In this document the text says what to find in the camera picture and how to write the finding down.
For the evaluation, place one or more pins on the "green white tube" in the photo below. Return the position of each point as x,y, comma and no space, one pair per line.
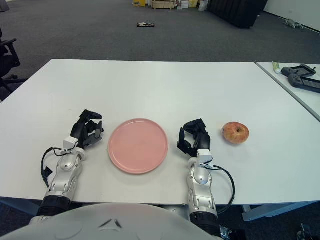
276,67

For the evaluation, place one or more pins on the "black handheld controller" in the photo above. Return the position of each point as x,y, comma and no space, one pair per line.
302,70
305,83

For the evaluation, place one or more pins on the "black office chair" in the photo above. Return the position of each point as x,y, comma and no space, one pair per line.
7,60

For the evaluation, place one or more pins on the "dark metal floor object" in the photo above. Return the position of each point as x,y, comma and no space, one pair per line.
303,232

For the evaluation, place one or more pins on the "stacked cardboard boxes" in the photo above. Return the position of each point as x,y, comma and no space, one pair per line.
187,3

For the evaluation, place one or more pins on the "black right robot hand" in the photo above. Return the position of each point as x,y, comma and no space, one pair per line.
202,138

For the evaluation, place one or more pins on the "white plastic bag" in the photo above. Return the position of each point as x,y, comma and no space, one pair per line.
202,5

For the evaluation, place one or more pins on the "black curtain partition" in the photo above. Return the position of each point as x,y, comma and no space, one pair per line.
237,11

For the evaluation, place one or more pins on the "red yellow apple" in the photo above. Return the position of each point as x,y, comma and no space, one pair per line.
235,133

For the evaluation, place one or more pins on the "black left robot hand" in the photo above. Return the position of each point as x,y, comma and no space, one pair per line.
80,130

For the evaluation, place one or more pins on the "pink round plate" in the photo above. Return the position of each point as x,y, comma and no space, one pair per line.
137,147

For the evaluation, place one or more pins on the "grey robot torso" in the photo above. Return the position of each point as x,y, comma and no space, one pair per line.
100,223

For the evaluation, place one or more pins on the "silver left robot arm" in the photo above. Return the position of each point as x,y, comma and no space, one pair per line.
65,166

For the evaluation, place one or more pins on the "small grey quadruped robot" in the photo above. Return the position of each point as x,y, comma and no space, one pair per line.
292,23

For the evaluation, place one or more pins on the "yellow box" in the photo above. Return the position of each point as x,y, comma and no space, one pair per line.
138,2

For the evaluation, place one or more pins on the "wooden crate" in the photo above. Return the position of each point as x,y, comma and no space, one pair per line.
163,4

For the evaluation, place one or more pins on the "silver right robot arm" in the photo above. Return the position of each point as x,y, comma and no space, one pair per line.
200,180

